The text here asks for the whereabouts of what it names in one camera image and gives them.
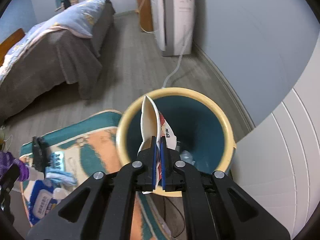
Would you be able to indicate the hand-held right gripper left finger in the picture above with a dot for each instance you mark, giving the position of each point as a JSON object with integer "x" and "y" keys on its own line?
{"x": 154, "y": 165}

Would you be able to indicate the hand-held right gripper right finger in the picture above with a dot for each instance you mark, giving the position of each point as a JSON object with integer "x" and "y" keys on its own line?
{"x": 163, "y": 170}

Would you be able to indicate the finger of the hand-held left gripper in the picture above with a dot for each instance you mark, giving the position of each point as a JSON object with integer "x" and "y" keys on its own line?
{"x": 11, "y": 177}

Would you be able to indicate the purple wrapper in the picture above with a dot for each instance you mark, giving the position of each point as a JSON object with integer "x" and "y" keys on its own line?
{"x": 12, "y": 158}

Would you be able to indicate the crushed white paper cup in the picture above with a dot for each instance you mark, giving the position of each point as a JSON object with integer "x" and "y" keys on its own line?
{"x": 150, "y": 122}

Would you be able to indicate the blue face mask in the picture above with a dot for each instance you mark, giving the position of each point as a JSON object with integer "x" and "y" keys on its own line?
{"x": 60, "y": 177}

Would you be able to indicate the yellow rimmed teal trash bin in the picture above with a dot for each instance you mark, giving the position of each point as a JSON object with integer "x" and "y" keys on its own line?
{"x": 200, "y": 120}

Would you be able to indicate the clear plastic bottle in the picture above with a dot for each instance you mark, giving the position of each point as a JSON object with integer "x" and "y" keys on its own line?
{"x": 186, "y": 157}

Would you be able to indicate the black plastic object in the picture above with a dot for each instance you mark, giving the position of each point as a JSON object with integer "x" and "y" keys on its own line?
{"x": 39, "y": 155}

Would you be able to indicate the wet wipes pack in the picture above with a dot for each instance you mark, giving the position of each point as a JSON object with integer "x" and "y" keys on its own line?
{"x": 41, "y": 202}

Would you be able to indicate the blue white small package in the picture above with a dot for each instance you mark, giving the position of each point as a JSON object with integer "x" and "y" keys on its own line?
{"x": 56, "y": 160}

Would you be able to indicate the teal and orange rug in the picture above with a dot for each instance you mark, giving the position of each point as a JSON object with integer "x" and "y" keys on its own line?
{"x": 100, "y": 140}

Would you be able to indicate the white wardrobe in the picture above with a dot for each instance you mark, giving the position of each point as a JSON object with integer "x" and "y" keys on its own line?
{"x": 275, "y": 167}

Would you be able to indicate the bed with brown skirt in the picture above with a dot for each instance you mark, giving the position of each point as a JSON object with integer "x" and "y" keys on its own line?
{"x": 37, "y": 67}

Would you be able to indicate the wooden headboard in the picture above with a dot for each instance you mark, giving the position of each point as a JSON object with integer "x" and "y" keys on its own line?
{"x": 10, "y": 42}

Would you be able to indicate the white air purifier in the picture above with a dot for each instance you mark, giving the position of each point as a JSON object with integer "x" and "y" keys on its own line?
{"x": 175, "y": 17}

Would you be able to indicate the wooden cabinet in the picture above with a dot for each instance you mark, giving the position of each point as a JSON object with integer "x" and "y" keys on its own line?
{"x": 145, "y": 12}

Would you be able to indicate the light blue printed blanket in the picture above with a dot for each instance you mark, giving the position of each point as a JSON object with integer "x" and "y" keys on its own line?
{"x": 75, "y": 15}

